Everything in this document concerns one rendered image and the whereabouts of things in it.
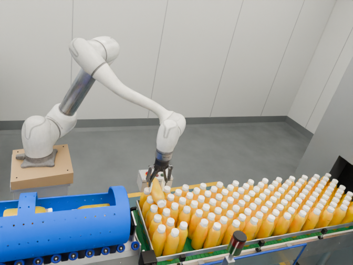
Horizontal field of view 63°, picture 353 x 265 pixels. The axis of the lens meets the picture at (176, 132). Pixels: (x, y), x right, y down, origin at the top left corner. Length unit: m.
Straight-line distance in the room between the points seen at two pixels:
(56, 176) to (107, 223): 0.54
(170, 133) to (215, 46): 3.27
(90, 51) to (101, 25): 2.43
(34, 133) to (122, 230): 0.75
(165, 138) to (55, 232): 0.63
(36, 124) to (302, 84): 5.09
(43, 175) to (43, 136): 0.22
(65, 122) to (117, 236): 0.80
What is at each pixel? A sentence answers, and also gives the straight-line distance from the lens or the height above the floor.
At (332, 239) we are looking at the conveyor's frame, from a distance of 2.33.
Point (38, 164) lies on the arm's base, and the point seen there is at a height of 1.08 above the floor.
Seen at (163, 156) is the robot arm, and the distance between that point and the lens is 1.48.
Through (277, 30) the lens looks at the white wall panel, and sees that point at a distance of 5.19.
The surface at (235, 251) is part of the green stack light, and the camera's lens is 1.41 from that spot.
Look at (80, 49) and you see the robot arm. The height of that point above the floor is 1.81.
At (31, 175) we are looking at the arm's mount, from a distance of 1.83.
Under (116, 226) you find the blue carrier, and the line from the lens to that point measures 1.42.
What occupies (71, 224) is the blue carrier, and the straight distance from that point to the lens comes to 1.38.
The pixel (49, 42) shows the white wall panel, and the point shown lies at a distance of 3.87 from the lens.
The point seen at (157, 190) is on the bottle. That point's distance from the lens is 1.62.
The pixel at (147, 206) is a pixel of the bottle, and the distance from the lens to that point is 1.67.
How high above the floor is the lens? 2.21
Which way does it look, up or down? 28 degrees down
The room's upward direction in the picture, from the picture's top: 13 degrees clockwise
